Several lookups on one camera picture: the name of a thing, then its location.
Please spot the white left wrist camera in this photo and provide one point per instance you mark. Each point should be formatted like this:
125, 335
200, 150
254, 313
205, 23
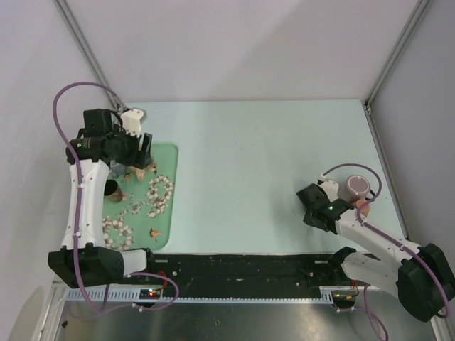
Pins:
132, 120

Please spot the tan wide mug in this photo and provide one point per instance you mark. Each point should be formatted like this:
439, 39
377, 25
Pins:
142, 172

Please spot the purple ribbed mug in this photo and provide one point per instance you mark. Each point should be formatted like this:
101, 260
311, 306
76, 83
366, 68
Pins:
355, 188

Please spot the aluminium frame post right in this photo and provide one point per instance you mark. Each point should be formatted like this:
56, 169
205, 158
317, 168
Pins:
405, 37

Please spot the green floral tray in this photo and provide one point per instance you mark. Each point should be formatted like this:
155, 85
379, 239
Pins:
143, 218

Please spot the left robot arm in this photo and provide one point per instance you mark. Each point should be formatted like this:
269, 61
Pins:
84, 258

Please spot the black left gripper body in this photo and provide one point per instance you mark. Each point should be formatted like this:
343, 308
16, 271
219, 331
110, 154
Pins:
127, 151

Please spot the beige pink mug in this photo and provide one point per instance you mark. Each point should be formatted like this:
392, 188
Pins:
363, 206

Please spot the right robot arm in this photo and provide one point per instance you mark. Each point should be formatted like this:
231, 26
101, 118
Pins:
419, 277

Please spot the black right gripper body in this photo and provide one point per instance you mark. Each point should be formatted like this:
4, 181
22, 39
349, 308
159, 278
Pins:
308, 218

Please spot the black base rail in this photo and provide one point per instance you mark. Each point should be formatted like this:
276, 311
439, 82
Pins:
248, 276

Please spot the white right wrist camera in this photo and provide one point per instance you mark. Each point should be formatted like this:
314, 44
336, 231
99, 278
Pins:
330, 187

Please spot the white slotted cable duct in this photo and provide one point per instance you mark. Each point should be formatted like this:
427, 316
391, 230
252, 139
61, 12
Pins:
135, 295

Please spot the aluminium frame post left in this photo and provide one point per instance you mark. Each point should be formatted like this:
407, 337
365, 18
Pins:
82, 43

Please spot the brown striped mug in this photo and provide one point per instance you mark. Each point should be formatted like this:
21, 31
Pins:
112, 191

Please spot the aluminium frame post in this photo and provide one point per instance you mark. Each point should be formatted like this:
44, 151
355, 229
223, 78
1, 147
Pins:
405, 37
82, 43

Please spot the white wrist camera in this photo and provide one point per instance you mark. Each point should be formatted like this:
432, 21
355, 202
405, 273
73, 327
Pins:
132, 120
330, 187

